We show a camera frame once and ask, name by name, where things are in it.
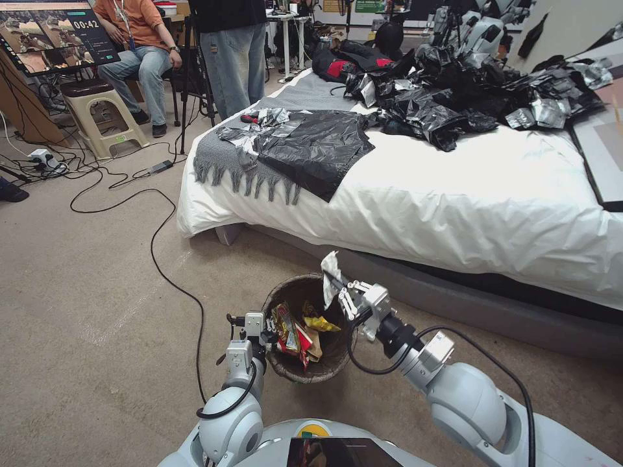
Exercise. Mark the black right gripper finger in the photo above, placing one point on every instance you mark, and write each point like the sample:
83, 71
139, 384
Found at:
350, 304
353, 286

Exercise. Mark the white desk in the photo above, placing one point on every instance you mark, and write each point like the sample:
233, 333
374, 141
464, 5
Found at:
288, 34

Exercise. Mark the black tripod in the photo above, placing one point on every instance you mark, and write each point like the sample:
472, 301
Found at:
184, 87

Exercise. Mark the white power strip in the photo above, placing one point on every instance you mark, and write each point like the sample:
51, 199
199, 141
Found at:
46, 159

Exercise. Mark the red yellow snack wrapper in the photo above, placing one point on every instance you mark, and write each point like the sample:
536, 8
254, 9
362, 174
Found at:
284, 326

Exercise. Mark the white bed duvet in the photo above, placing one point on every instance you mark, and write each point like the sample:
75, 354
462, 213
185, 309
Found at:
462, 204

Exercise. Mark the black helmet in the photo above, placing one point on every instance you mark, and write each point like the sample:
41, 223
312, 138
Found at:
389, 39

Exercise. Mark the black power adapter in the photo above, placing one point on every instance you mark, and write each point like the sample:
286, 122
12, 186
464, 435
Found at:
160, 167

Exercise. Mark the person's dark shoe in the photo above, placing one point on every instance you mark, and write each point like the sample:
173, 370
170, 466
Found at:
12, 192

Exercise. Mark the standing person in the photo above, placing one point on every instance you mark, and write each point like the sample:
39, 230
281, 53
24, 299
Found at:
233, 58

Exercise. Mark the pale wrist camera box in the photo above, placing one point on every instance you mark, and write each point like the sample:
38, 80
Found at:
254, 324
377, 304

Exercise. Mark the grey fringed throw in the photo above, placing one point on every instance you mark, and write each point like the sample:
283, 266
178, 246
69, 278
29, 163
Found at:
214, 151

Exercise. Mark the seated person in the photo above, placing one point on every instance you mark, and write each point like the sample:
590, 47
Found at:
141, 48

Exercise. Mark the beige plastic stool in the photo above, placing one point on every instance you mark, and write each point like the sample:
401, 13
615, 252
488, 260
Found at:
104, 117

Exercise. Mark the white robot front shell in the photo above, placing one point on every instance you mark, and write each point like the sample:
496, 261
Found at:
272, 447

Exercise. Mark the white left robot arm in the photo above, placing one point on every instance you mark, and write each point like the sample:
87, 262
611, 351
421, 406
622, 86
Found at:
229, 423

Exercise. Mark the pile of black garbage bags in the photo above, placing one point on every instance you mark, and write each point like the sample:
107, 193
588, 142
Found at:
457, 97

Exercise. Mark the black monitor screen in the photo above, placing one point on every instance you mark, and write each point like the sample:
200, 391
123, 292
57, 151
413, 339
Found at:
53, 39

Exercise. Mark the red black jacket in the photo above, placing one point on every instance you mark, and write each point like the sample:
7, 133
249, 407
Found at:
340, 63

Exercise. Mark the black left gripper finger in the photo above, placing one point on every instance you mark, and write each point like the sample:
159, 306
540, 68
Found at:
276, 344
271, 326

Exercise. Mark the black framed board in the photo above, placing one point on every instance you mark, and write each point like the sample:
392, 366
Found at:
601, 151

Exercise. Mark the white paper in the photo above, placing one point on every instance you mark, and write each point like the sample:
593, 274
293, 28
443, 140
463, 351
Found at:
332, 265

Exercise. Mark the grey bed base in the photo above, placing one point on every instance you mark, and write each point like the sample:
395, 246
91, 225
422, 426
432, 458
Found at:
462, 301

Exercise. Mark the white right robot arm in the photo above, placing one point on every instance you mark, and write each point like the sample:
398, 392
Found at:
467, 404

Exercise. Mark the flat black garbage bag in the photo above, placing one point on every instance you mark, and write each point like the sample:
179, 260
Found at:
316, 151

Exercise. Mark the brown woven trash bin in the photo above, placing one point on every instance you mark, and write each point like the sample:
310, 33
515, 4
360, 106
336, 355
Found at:
292, 292

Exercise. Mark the brown paper scrap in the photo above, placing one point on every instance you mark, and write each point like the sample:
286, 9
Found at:
315, 346

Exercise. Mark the grey background robot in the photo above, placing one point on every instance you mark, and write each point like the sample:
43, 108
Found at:
477, 29

